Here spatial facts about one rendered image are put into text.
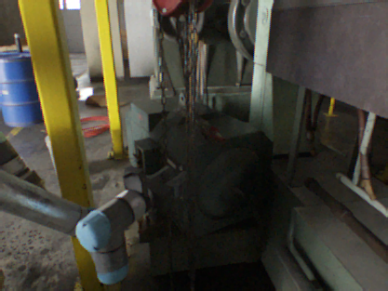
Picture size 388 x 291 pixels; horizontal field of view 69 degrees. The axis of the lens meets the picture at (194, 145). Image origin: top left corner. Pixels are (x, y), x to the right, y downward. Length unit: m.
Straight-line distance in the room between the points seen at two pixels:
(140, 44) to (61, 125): 5.92
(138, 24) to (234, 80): 5.09
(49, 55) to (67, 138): 0.29
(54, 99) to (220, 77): 1.20
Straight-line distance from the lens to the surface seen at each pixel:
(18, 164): 1.09
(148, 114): 1.31
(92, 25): 7.11
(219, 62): 1.97
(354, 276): 0.98
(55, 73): 1.07
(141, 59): 6.97
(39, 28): 1.07
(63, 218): 0.75
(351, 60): 0.96
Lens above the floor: 1.25
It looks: 23 degrees down
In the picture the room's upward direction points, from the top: straight up
